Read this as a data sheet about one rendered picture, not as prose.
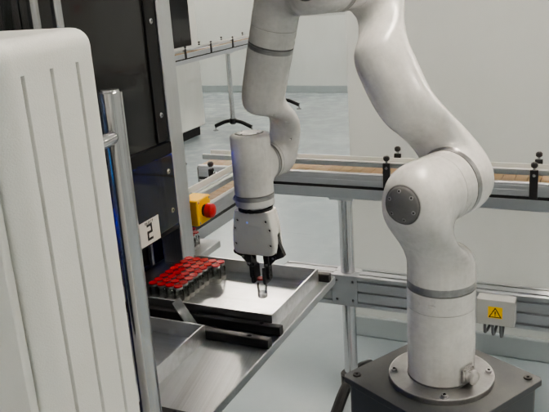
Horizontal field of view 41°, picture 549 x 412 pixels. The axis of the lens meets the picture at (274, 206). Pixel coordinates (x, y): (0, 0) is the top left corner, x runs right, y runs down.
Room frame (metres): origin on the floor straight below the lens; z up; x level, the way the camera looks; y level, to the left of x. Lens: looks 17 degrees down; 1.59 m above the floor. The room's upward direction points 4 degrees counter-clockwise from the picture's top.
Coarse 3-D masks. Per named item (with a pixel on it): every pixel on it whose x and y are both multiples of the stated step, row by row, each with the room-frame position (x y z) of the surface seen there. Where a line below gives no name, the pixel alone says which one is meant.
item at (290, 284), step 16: (208, 256) 1.75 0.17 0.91; (240, 272) 1.71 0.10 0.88; (272, 272) 1.67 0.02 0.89; (288, 272) 1.65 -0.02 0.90; (304, 272) 1.63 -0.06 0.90; (208, 288) 1.62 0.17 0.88; (224, 288) 1.62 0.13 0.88; (240, 288) 1.61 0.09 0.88; (256, 288) 1.60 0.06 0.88; (272, 288) 1.60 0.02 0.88; (288, 288) 1.59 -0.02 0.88; (304, 288) 1.54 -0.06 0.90; (160, 304) 1.51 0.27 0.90; (192, 304) 1.47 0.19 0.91; (208, 304) 1.53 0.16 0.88; (224, 304) 1.53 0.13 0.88; (240, 304) 1.52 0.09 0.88; (256, 304) 1.51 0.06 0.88; (272, 304) 1.51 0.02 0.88; (288, 304) 1.46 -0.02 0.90; (256, 320) 1.40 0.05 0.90; (272, 320) 1.39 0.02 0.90
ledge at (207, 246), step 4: (200, 240) 1.97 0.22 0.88; (204, 240) 1.97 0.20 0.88; (208, 240) 1.96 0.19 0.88; (212, 240) 1.96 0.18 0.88; (216, 240) 1.96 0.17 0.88; (200, 244) 1.93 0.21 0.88; (204, 244) 1.93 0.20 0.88; (208, 244) 1.93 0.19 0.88; (212, 244) 1.93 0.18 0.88; (216, 244) 1.94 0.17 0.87; (220, 244) 1.96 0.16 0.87; (200, 248) 1.91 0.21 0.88; (204, 248) 1.91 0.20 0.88; (208, 248) 1.90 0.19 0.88; (212, 248) 1.92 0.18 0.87; (216, 248) 1.94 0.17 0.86; (196, 252) 1.88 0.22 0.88; (200, 252) 1.88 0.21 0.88; (204, 252) 1.88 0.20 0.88; (208, 252) 1.90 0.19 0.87; (212, 252) 1.92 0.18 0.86
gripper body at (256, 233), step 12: (240, 216) 1.50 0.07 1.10; (252, 216) 1.48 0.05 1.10; (264, 216) 1.48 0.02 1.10; (276, 216) 1.49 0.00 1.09; (240, 228) 1.50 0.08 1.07; (252, 228) 1.48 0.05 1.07; (264, 228) 1.47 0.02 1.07; (276, 228) 1.48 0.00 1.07; (240, 240) 1.50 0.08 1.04; (252, 240) 1.49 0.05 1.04; (264, 240) 1.47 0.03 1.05; (276, 240) 1.48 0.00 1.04; (240, 252) 1.50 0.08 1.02; (252, 252) 1.49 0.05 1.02; (264, 252) 1.47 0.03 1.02; (276, 252) 1.48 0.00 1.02
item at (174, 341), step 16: (128, 320) 1.44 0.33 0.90; (160, 320) 1.40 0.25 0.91; (176, 320) 1.39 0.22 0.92; (160, 336) 1.39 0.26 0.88; (176, 336) 1.38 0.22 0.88; (192, 336) 1.32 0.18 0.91; (160, 352) 1.32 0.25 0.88; (176, 352) 1.26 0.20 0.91; (192, 352) 1.31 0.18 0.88; (160, 368) 1.21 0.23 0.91
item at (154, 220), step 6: (156, 216) 1.69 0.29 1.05; (144, 222) 1.65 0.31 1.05; (150, 222) 1.67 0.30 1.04; (156, 222) 1.69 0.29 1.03; (144, 228) 1.64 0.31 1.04; (150, 228) 1.67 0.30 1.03; (156, 228) 1.69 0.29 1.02; (144, 234) 1.64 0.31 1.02; (150, 234) 1.67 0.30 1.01; (156, 234) 1.69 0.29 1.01; (144, 240) 1.64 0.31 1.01; (150, 240) 1.66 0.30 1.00; (144, 246) 1.64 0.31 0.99
